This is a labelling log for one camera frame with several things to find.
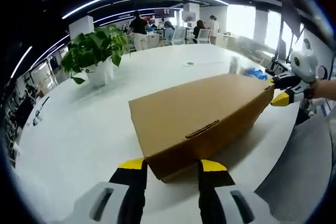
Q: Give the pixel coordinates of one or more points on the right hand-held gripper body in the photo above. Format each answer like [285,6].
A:
[305,66]

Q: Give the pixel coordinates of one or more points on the brown cardboard shoe box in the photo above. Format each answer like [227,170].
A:
[197,103]

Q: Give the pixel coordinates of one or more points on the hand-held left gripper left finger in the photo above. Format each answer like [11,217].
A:
[134,190]

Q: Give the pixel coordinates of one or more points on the wall screen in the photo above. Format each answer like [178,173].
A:
[164,12]

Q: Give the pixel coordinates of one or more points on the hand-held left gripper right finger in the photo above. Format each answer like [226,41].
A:
[210,190]

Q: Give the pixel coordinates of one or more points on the grey mesh chair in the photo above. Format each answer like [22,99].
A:
[302,169]

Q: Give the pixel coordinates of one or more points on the green potted plant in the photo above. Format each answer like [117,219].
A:
[97,48]

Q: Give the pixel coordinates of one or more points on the silver green pouch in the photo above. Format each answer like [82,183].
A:
[234,65]

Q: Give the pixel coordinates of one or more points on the blue wet wipes pack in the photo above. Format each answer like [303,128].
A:
[253,73]

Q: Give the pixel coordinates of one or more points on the white office chair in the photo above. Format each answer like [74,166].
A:
[204,35]
[178,35]

